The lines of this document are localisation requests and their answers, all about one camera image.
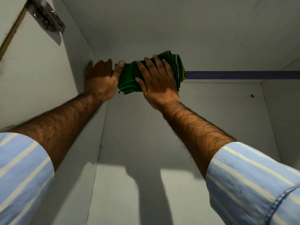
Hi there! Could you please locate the person's right hand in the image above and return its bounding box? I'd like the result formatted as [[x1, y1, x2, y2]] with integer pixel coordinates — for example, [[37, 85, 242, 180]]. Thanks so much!
[[135, 54, 180, 112]]

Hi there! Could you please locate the person's left hand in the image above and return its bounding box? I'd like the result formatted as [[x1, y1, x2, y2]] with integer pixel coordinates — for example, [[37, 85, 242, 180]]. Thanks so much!
[[83, 59, 125, 103]]

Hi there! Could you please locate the green cloth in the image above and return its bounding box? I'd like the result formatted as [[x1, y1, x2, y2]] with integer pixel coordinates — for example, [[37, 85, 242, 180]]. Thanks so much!
[[117, 50, 186, 95]]

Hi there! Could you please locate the person's right forearm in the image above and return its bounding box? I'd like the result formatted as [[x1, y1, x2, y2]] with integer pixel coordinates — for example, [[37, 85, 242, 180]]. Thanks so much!
[[159, 99, 237, 181]]

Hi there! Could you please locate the person's left forearm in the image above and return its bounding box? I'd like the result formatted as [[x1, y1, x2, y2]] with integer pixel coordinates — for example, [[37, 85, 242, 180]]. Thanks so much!
[[9, 91, 109, 172]]

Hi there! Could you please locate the white cabinet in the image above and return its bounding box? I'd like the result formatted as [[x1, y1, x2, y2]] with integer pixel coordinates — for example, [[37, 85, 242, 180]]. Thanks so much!
[[0, 0, 300, 225]]

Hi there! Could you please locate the metal cabinet hinge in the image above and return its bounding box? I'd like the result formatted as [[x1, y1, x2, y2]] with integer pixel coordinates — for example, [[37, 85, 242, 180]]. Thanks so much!
[[26, 0, 66, 33]]

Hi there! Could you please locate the white cabinet door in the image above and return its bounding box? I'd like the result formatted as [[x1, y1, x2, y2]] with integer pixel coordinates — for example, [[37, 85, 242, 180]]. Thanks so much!
[[0, 0, 30, 62]]

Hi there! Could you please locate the blue striped shirt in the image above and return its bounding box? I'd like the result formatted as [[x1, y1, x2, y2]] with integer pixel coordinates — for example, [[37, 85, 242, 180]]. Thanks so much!
[[0, 132, 300, 225]]

